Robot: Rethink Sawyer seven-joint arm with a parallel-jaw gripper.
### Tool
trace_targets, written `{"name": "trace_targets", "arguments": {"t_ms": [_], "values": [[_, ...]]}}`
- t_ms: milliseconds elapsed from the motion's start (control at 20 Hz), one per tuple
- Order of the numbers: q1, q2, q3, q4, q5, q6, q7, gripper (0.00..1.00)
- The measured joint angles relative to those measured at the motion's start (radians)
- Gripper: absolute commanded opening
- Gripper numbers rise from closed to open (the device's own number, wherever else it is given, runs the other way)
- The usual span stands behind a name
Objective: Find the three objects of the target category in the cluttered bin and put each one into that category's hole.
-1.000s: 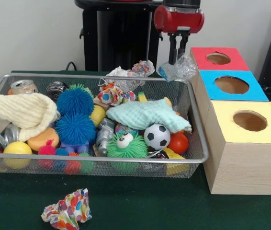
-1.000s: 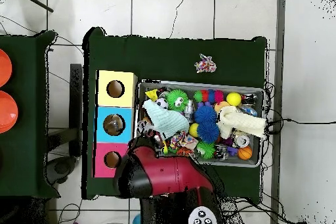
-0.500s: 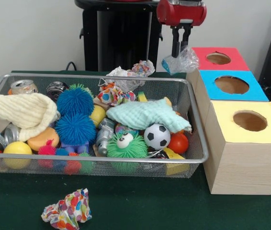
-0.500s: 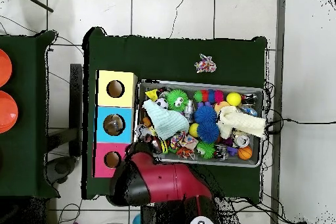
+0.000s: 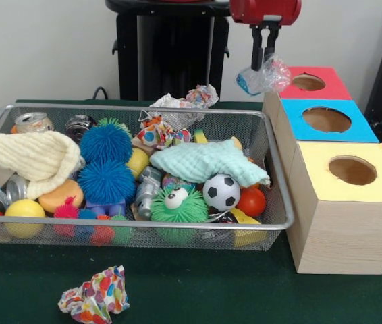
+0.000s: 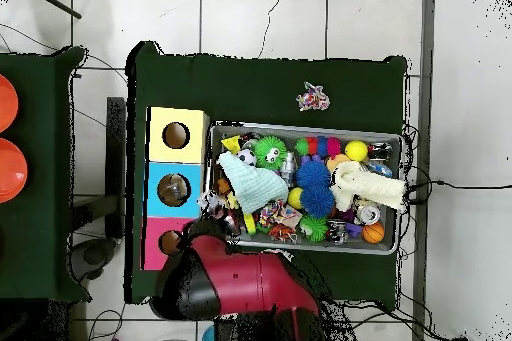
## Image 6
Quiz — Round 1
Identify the mint green waffle cloth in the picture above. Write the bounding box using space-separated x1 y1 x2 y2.
217 151 289 214

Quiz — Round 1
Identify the crushed clear plastic bottle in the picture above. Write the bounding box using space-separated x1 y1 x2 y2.
197 187 235 219

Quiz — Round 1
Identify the orange striped tiger toy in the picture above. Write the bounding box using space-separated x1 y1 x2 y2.
268 223 299 244

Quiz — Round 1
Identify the cream waffle cloth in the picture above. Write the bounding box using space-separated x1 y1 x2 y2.
329 161 409 214

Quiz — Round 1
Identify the wooden box with three holes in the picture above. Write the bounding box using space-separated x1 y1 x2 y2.
142 106 211 272

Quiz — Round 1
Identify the black and white soccer ball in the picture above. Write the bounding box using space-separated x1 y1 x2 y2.
237 148 258 168

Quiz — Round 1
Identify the green fuzzy toy with eyes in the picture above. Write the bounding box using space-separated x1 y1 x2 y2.
252 134 289 170

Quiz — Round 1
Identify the grey robot toy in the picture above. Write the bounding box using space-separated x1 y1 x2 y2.
279 150 299 186

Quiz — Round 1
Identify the orange plastic building block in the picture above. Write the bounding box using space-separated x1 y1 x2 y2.
215 177 235 198

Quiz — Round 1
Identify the yellow cheese wedge toy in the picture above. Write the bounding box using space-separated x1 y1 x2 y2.
221 134 243 155

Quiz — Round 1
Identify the yellow ball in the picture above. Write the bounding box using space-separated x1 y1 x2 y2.
287 187 306 210
345 140 370 162

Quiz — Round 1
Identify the blue spiky ball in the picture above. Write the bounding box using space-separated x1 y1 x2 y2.
294 158 333 190
302 185 337 221

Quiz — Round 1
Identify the orange round disc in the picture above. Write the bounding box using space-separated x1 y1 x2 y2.
326 153 350 173

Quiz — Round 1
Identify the crushed silver can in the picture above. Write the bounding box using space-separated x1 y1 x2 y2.
356 201 384 226

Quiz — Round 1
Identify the small orange basketball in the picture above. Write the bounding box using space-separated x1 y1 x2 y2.
361 221 386 245

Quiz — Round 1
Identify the side table with green cloth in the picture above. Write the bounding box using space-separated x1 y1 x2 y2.
0 46 89 304

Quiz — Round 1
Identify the orange bowl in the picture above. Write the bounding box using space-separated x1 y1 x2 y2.
0 75 20 134
0 137 29 204

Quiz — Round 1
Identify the black rod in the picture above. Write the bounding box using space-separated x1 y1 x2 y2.
22 0 83 20

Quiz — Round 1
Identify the wire mesh bin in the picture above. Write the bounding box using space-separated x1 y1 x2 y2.
203 122 404 256

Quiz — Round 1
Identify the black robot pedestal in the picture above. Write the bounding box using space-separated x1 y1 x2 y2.
212 316 277 341

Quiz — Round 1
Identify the black power cable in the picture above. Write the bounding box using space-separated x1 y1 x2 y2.
403 179 512 200

